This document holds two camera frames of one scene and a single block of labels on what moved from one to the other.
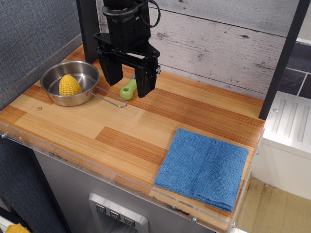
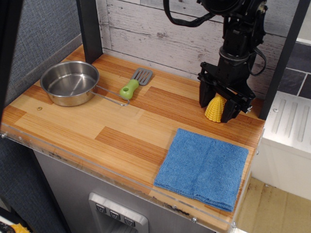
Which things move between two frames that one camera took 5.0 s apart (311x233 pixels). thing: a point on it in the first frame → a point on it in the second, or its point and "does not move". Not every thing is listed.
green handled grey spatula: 127,92 does not move
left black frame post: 89,22 does not move
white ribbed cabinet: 283,158 does not move
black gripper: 130,41 → 230,75
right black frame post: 276,77 does not move
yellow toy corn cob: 69,86 → 215,108
